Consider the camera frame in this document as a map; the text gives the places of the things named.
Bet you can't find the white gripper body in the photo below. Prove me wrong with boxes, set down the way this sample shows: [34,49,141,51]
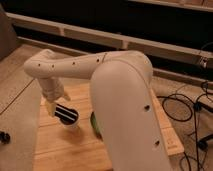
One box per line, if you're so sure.
[39,78,64,102]

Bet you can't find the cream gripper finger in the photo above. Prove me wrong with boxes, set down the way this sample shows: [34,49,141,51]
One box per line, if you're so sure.
[62,92,71,101]
[45,101,56,117]

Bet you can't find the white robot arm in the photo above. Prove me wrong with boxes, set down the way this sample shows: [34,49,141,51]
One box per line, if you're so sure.
[24,49,172,171]

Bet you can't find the white paper cup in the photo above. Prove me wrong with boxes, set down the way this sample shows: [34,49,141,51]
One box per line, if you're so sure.
[60,119,78,131]

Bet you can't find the green bowl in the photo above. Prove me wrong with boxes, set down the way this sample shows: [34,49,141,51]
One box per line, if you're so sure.
[90,112,102,139]

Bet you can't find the wooden table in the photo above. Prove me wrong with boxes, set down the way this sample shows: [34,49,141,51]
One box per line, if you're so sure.
[32,81,185,171]

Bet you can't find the white horizontal rail frame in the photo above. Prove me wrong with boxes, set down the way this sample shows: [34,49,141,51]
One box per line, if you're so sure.
[6,12,213,63]

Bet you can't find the black cables on floor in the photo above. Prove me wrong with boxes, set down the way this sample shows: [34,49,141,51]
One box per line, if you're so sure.
[157,43,213,171]

